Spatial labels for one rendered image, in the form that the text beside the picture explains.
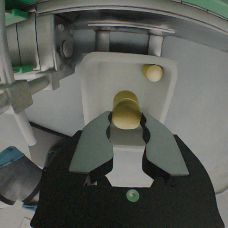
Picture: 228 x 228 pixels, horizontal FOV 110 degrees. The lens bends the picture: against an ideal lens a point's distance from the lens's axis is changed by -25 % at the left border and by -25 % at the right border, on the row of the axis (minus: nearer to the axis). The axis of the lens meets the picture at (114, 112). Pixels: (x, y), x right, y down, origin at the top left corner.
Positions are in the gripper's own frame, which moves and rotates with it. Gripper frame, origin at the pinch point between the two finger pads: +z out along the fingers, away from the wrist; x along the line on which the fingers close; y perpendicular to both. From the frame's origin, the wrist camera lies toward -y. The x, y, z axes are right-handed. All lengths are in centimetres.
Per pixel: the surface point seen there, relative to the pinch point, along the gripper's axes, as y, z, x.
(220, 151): 29, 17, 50
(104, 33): -11.2, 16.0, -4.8
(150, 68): -4.3, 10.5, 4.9
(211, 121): 11.5, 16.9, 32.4
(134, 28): -11.6, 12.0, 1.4
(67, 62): -5.3, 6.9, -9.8
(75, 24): -12.3, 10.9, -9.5
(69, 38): -9.3, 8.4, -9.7
